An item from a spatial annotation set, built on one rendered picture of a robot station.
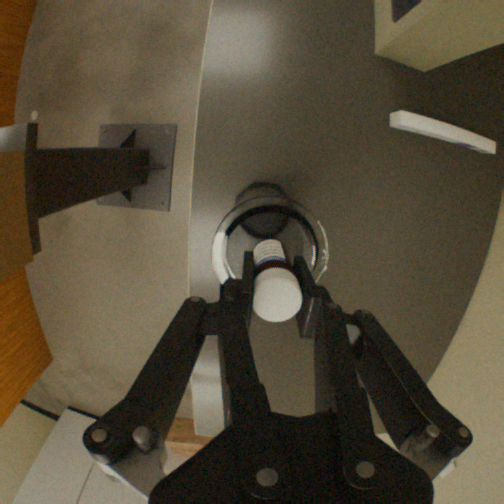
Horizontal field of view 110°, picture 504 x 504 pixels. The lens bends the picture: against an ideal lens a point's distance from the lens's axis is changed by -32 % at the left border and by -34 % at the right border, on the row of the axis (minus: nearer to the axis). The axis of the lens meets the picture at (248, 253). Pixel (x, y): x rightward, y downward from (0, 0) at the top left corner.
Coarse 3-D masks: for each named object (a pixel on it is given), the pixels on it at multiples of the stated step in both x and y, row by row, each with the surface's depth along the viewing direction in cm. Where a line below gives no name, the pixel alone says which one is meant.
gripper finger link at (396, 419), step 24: (360, 312) 14; (384, 336) 12; (360, 360) 12; (384, 360) 10; (408, 360) 10; (384, 384) 10; (408, 384) 8; (384, 408) 9; (408, 408) 8; (432, 408) 7; (408, 432) 7; (456, 432) 6; (456, 456) 5
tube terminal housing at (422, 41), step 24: (384, 0) 26; (432, 0) 15; (456, 0) 12; (480, 0) 10; (384, 24) 28; (408, 24) 22; (432, 24) 19; (456, 24) 16; (480, 24) 14; (384, 48) 30; (408, 48) 28; (432, 48) 25; (456, 48) 21; (480, 48) 18
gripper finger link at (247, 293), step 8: (248, 256) 20; (248, 264) 18; (248, 272) 17; (248, 280) 16; (248, 288) 15; (248, 296) 15; (248, 304) 15; (248, 312) 15; (248, 320) 15; (248, 328) 15
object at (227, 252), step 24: (264, 192) 31; (240, 216) 22; (288, 216) 43; (312, 216) 22; (216, 240) 23; (240, 240) 36; (288, 240) 37; (312, 240) 23; (216, 264) 24; (240, 264) 29; (312, 264) 24
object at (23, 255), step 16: (0, 160) 34; (16, 160) 39; (0, 176) 35; (16, 176) 40; (0, 192) 36; (16, 192) 41; (0, 208) 37; (16, 208) 42; (0, 224) 37; (16, 224) 42; (0, 240) 38; (16, 240) 43; (0, 256) 38; (16, 256) 43; (32, 256) 49; (0, 272) 38
